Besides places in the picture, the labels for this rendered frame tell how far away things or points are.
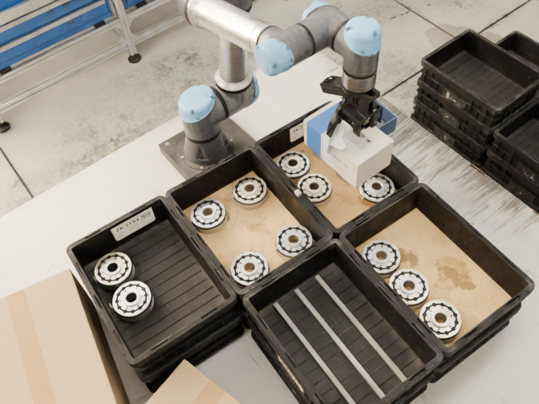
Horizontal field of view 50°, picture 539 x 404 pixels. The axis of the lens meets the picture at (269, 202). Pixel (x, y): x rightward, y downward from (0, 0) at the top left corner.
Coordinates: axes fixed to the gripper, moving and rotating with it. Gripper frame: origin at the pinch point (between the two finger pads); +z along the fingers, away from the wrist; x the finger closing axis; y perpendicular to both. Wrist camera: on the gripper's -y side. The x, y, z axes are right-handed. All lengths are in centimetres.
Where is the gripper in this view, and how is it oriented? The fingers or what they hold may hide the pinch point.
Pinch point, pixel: (347, 137)
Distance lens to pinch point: 147.4
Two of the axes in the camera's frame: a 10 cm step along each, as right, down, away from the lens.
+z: 0.6, 5.8, 8.2
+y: 6.1, 6.2, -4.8
